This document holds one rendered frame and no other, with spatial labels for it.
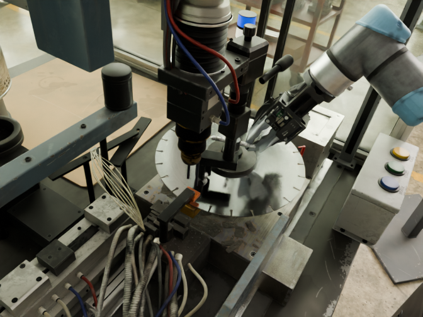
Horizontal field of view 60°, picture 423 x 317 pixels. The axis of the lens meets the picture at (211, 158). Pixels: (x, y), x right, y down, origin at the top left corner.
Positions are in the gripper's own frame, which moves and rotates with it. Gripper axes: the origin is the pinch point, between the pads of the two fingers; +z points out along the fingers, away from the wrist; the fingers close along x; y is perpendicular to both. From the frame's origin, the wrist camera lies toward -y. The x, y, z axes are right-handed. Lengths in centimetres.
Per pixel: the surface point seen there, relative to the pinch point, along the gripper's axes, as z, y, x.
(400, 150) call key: -15.0, -27.5, 31.0
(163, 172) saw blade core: 12.6, 11.9, -9.4
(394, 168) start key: -12.9, -19.2, 30.8
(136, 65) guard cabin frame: 40, -57, -47
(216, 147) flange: 6.1, 1.0, -4.8
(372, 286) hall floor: 45, -70, 96
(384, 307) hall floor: 43, -62, 101
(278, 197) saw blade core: 0.1, 8.0, 10.5
